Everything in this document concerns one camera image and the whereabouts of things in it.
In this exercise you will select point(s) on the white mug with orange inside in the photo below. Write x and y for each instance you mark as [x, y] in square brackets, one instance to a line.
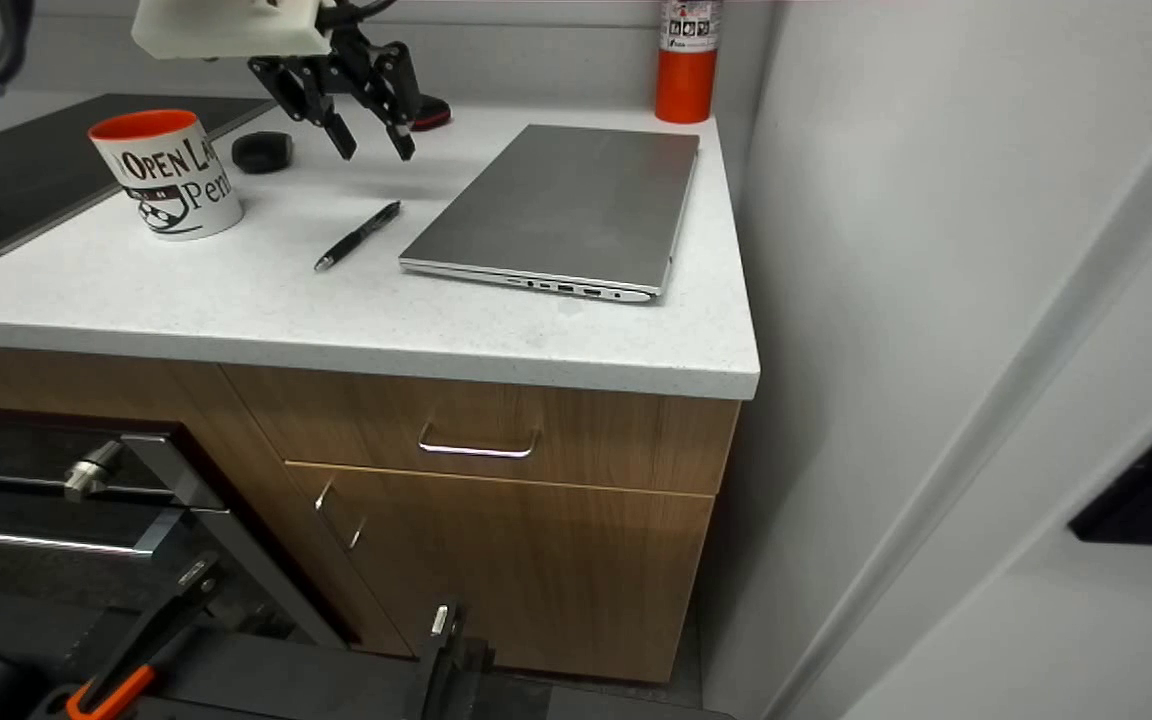
[168, 175]

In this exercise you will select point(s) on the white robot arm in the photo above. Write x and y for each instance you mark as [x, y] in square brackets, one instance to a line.
[243, 26]

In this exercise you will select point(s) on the black pen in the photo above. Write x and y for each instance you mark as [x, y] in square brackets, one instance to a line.
[358, 238]

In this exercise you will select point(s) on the orange red canister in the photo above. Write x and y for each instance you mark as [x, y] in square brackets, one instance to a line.
[684, 66]

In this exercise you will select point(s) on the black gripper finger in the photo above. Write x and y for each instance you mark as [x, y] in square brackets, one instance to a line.
[336, 135]
[402, 139]

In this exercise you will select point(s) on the small black round cap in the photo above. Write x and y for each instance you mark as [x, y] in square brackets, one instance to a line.
[260, 151]

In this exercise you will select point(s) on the brown wooden cabinet door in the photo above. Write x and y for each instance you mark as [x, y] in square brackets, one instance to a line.
[522, 572]

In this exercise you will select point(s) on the black clamp post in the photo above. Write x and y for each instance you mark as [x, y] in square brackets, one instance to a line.
[451, 664]

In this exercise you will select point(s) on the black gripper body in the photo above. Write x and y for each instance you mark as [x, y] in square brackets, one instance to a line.
[350, 73]

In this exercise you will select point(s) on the silver closed laptop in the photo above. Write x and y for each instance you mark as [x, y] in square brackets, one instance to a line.
[561, 204]

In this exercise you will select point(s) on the brown wooden drawer front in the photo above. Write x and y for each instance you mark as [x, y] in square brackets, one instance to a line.
[600, 433]

